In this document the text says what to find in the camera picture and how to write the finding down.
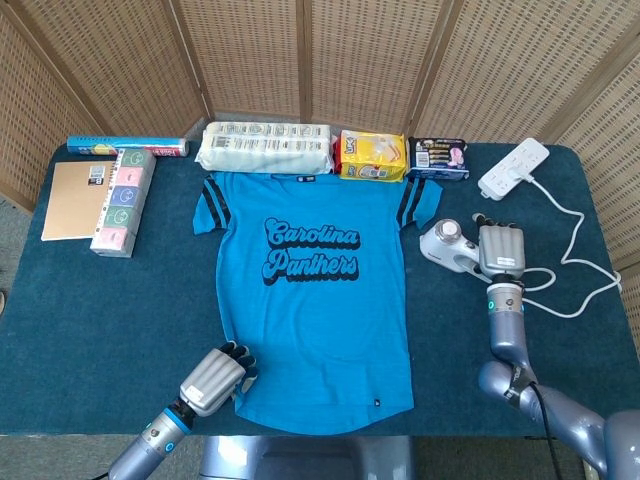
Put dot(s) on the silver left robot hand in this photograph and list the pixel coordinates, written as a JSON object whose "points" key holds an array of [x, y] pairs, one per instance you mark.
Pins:
{"points": [[212, 380]]}

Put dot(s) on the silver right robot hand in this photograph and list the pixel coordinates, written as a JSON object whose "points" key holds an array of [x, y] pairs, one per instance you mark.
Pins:
{"points": [[502, 250]]}

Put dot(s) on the white handheld garment steamer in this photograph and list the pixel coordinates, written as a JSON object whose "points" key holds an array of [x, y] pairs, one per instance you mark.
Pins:
{"points": [[440, 247]]}

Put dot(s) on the blue Carolina Panthers t-shirt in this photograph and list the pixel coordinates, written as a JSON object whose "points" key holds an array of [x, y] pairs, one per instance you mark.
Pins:
{"points": [[310, 325]]}

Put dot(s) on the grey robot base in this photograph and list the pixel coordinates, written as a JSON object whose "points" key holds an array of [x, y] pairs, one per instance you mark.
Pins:
{"points": [[300, 460]]}

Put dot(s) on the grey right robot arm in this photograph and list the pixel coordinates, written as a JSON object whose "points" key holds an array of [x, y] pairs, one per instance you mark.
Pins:
{"points": [[507, 330]]}

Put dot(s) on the white power strip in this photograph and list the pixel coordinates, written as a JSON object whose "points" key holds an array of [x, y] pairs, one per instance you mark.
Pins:
{"points": [[500, 185]]}

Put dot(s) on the dark blue sanitary pad pack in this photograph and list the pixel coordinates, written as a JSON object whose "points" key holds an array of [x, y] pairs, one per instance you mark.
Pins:
{"points": [[437, 160]]}

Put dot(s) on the teal carpet table cover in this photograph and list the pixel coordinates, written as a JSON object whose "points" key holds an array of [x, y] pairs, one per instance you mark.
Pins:
{"points": [[100, 325]]}

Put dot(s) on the yellow biscuit pack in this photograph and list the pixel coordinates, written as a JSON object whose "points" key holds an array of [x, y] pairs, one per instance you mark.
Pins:
{"points": [[372, 155]]}

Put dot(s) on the pastel pocket tissue pack stack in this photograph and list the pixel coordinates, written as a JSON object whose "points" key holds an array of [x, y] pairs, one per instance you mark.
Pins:
{"points": [[122, 200]]}

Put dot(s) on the brown notebook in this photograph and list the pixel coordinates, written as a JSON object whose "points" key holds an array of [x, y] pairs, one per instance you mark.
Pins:
{"points": [[70, 205]]}

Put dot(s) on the white tissue paper pack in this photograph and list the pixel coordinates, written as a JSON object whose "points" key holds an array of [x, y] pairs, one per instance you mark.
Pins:
{"points": [[265, 150]]}

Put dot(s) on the blue plastic wrap roll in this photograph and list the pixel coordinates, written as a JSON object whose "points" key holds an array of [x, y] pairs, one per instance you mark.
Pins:
{"points": [[90, 145]]}

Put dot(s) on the wooden rattan folding screen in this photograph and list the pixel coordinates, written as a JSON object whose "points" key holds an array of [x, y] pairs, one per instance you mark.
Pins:
{"points": [[250, 50]]}

